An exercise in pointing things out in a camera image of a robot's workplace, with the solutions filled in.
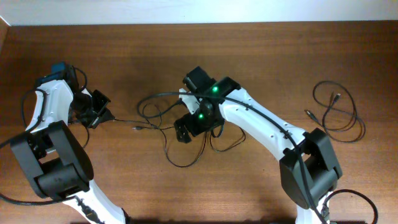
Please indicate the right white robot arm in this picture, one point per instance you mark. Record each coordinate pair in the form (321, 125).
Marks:
(309, 168)

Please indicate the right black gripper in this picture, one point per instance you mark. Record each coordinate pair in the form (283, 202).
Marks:
(197, 129)

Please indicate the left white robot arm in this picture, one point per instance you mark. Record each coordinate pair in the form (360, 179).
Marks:
(51, 158)

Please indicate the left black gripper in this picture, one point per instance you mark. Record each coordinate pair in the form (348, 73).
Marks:
(104, 115)

